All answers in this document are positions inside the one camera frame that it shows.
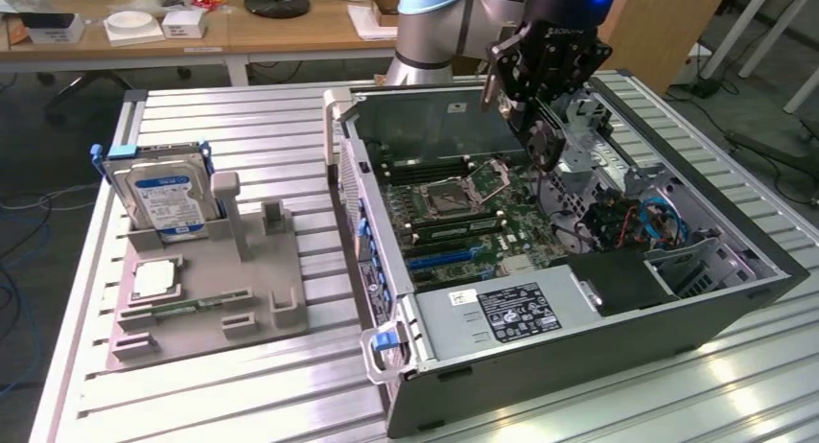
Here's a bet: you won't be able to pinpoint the black RAM slot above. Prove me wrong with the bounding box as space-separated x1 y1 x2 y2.
388 156 472 170
405 207 500 231
408 212 504 237
388 164 472 177
388 171 472 185

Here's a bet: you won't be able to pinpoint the grey floor cable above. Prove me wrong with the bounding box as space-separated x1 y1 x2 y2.
0 183 97 212

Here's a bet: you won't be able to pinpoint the white table frame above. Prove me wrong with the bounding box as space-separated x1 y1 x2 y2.
700 0 819 114

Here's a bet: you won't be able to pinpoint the CPU socket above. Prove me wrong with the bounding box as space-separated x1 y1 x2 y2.
414 177 482 220

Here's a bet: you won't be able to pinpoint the black wire bundle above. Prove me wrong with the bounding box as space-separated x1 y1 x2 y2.
534 167 600 253

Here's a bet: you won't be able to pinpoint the white box with black lid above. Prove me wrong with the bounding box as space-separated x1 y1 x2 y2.
17 12 85 45

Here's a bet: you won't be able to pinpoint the white paper sheets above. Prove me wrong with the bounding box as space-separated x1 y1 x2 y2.
346 4 401 41

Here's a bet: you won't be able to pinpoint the green motherboard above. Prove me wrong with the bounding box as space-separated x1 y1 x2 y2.
376 152 574 293

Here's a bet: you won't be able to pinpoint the hard disk with blue carrier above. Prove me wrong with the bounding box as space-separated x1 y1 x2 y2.
87 143 217 245

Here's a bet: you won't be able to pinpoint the long expansion slot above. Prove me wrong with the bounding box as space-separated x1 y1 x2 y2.
405 245 488 272
408 264 494 284

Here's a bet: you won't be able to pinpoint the loose green RAM stick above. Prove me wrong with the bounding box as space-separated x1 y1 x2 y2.
149 296 250 315

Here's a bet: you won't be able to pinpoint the open black PC case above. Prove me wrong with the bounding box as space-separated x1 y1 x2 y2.
322 76 812 439

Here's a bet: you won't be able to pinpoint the silver CPU chip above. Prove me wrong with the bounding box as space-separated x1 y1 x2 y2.
130 259 184 300

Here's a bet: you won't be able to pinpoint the grey parts rack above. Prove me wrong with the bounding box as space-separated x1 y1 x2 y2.
105 170 312 372

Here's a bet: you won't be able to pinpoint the black chair base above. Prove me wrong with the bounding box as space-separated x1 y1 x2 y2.
37 71 136 124

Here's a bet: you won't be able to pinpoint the wooden desk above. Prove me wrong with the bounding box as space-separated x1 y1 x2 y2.
0 0 577 75

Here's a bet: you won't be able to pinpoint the blue data wire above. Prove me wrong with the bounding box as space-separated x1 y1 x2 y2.
638 197 693 250

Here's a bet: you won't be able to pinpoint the grey power supply unit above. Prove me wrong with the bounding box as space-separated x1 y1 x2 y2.
408 265 606 362

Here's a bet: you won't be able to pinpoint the wooden cabinet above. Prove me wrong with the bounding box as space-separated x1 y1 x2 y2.
593 0 734 94

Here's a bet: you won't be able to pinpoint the graphics card with fan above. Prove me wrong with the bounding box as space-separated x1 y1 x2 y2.
480 71 572 175

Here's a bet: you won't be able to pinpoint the installed RAM stick with label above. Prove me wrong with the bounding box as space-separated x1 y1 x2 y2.
412 216 508 246

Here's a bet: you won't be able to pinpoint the blue floor cable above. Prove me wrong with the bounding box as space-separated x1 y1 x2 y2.
0 207 53 396

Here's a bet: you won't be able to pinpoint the black round lamp base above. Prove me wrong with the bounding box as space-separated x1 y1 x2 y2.
241 0 313 20

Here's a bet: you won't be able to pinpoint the open metal socket cover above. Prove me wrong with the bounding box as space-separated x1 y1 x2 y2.
464 157 513 195

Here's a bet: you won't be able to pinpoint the black plastic shroud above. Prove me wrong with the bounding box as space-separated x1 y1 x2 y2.
568 250 680 317

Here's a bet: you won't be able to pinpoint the perforated metal disk bay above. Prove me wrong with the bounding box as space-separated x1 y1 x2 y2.
538 90 648 223

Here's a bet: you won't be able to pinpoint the orange wire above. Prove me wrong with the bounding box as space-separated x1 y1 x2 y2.
620 200 642 248

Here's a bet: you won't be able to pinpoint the white round dish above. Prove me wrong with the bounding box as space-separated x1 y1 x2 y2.
101 9 166 47

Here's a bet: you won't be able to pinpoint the black stand foot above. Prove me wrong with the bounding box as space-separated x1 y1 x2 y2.
724 129 819 159

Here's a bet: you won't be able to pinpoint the grey disk bay bracket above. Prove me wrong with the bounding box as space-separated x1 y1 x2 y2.
642 236 762 300

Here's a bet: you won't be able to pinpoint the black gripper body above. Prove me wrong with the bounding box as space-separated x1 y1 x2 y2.
524 0 621 100

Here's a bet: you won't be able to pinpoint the small white box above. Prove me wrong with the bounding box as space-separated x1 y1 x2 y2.
160 9 208 40

